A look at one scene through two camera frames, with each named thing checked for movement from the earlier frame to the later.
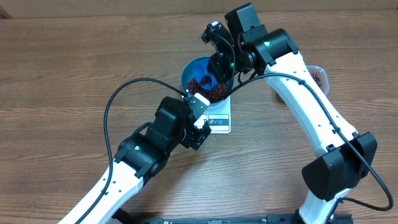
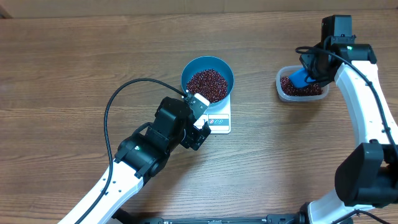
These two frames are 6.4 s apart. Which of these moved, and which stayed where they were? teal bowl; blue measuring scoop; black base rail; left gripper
Moved: blue measuring scoop
Stayed: left gripper; black base rail; teal bowl
